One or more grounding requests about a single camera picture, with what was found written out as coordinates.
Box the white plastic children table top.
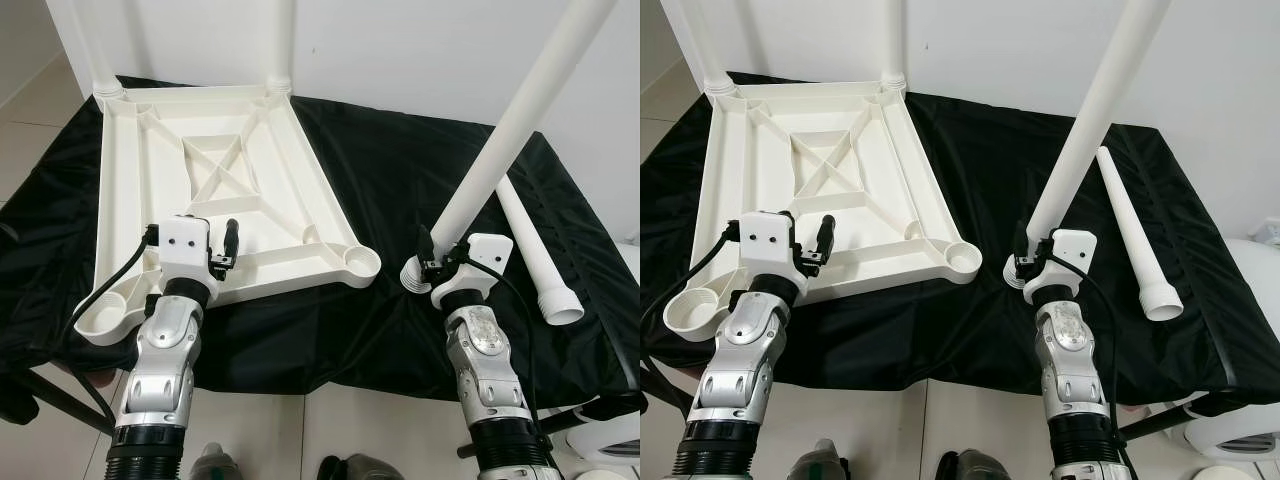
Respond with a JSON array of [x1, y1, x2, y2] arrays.
[[73, 82, 383, 348], [665, 78, 984, 343]]

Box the black table cloth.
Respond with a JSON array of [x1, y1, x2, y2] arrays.
[[0, 75, 641, 421], [640, 70, 1280, 406]]

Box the grey robot right leg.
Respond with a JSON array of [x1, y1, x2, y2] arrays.
[[318, 452, 406, 480], [935, 448, 1011, 480]]

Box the white floor fan heater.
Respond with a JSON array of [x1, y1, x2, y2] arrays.
[[565, 410, 641, 466], [1168, 400, 1280, 461]]

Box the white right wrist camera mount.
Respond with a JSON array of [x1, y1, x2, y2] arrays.
[[430, 232, 514, 309], [1020, 228, 1099, 304]]

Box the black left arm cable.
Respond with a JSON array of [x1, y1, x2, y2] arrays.
[[60, 225, 161, 421], [640, 222, 743, 401]]

